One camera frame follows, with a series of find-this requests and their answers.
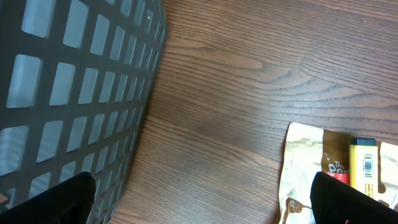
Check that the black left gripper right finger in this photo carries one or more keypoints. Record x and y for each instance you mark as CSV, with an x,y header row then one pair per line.
x,y
335,202

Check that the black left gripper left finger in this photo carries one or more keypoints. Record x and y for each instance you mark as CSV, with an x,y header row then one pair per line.
x,y
68,202

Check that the red white stick packet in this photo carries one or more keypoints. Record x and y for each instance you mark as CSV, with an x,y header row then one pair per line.
x,y
344,178

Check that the beige brown snack bag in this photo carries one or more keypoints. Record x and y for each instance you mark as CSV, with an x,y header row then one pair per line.
x,y
309,150

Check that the grey plastic mesh basket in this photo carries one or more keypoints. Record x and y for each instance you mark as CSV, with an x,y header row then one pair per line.
x,y
76,79

